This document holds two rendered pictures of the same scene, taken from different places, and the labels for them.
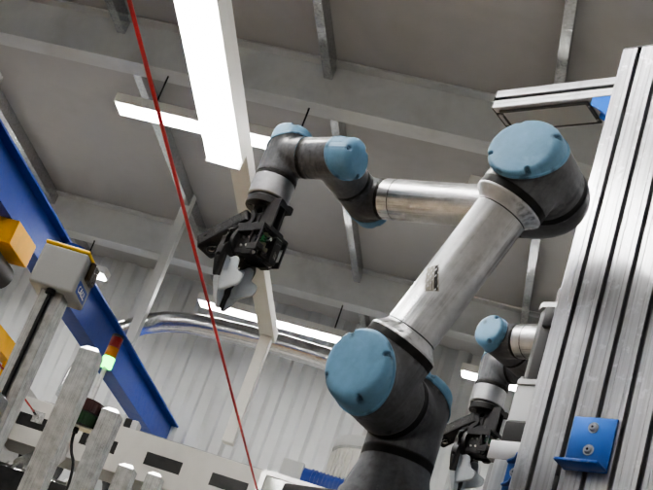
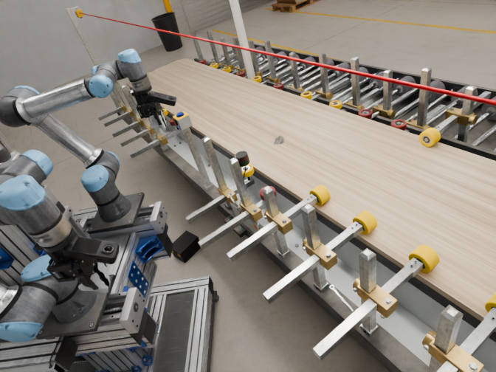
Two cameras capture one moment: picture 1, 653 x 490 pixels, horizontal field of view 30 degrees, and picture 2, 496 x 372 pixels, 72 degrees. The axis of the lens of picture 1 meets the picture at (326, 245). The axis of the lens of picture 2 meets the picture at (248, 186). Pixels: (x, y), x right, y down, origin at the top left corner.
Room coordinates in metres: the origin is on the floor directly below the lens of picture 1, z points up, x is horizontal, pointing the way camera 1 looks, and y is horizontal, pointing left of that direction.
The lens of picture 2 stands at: (3.31, -0.43, 1.97)
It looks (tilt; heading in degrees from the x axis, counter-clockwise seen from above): 37 degrees down; 146
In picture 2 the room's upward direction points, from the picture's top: 17 degrees counter-clockwise
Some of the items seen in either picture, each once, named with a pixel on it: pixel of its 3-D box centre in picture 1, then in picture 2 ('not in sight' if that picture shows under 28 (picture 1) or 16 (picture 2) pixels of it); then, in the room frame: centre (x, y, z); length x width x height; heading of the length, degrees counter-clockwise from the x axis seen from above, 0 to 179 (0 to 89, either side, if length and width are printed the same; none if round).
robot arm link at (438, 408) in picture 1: (408, 416); (99, 183); (1.85, -0.21, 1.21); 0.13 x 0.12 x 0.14; 144
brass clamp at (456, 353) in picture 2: not in sight; (450, 355); (3.22, 0.10, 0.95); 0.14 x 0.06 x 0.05; 170
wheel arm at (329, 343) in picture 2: not in sight; (374, 302); (2.99, 0.12, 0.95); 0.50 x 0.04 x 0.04; 80
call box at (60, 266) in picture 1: (63, 277); (182, 121); (1.71, 0.35, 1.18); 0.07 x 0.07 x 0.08; 80
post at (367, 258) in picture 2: not in sight; (368, 298); (2.95, 0.14, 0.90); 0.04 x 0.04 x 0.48; 80
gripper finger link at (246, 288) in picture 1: (242, 291); (156, 125); (1.95, 0.11, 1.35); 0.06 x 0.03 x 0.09; 47
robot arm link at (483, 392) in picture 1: (488, 400); (51, 231); (2.55, -0.46, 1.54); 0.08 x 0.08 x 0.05
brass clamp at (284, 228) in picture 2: not in sight; (277, 219); (2.48, 0.22, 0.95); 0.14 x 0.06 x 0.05; 170
